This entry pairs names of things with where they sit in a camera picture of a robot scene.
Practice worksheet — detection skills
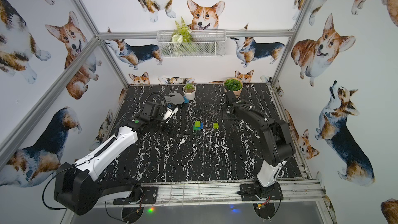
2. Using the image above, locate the small white plant pot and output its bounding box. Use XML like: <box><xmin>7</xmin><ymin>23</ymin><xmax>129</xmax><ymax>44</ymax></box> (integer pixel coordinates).
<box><xmin>183</xmin><ymin>83</ymin><xmax>196</xmax><ymax>101</ymax></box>

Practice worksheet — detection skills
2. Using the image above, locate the grey work glove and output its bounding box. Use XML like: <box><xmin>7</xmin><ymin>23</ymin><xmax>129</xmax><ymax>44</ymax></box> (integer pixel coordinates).
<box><xmin>164</xmin><ymin>93</ymin><xmax>189</xmax><ymax>105</ymax></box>

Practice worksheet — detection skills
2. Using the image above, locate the fern in basket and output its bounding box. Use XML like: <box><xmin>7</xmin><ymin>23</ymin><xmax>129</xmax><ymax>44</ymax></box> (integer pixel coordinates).
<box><xmin>171</xmin><ymin>17</ymin><xmax>193</xmax><ymax>56</ymax></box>

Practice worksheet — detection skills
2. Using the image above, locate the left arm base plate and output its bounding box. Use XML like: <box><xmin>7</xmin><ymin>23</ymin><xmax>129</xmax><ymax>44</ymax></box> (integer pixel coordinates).
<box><xmin>113</xmin><ymin>186</ymin><xmax>158</xmax><ymax>205</ymax></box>

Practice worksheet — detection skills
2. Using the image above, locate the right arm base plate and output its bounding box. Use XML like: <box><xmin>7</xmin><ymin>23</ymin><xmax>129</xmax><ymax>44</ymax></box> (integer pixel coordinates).
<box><xmin>237</xmin><ymin>182</ymin><xmax>284</xmax><ymax>201</ymax></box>

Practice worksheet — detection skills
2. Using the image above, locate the white wire basket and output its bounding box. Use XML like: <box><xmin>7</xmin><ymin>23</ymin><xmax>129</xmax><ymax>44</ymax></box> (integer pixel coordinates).
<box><xmin>157</xmin><ymin>30</ymin><xmax>227</xmax><ymax>58</ymax></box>

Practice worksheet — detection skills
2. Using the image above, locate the large beige plant pot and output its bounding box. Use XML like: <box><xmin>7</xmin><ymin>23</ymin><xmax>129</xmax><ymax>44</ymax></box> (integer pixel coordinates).
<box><xmin>223</xmin><ymin>78</ymin><xmax>243</xmax><ymax>97</ymax></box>

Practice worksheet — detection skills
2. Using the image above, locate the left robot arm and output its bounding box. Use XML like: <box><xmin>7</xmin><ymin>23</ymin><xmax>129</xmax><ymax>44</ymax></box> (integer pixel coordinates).
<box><xmin>53</xmin><ymin>101</ymin><xmax>178</xmax><ymax>216</ymax></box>

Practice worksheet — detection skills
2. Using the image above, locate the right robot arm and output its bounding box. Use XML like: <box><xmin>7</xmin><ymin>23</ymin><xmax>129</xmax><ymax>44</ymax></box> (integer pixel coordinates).
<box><xmin>223</xmin><ymin>91</ymin><xmax>295</xmax><ymax>199</ymax></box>

